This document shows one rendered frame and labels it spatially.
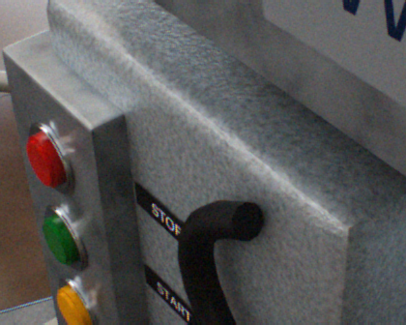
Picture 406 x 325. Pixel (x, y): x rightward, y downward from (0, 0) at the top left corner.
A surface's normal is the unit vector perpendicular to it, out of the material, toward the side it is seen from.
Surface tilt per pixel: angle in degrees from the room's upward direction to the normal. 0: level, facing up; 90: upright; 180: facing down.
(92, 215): 90
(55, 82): 0
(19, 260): 0
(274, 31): 90
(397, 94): 90
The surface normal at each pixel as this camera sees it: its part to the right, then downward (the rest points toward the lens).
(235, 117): -0.34, -0.55
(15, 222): -0.04, -0.77
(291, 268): -0.80, 0.41
